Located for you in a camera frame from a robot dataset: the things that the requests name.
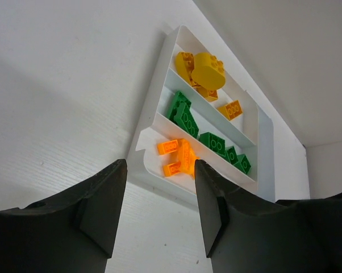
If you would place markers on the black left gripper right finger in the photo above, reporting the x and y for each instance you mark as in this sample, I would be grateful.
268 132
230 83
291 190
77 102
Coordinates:
245 233

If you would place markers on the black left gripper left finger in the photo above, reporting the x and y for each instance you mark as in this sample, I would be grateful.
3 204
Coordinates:
71 231

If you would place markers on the green long lego brick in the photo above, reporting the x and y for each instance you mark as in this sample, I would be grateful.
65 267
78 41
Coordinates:
213 142

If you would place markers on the orange round lego piece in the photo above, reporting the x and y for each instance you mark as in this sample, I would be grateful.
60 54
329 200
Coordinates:
186 157

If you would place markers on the orange small lego block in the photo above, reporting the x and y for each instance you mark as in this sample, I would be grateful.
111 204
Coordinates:
168 147

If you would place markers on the yellow long lego brick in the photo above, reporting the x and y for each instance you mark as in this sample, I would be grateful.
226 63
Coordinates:
231 110

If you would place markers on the green lego plate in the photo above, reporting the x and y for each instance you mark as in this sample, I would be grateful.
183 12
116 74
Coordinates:
185 120

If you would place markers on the orange round figure piece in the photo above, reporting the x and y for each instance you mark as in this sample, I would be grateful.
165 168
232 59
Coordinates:
208 71

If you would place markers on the green square lego brick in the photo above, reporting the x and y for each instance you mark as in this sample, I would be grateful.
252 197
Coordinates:
231 155

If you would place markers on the yellow square lego brick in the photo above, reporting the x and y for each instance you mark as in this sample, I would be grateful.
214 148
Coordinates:
208 95

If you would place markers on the white divided sorting tray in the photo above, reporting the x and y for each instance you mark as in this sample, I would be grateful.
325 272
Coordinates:
250 133

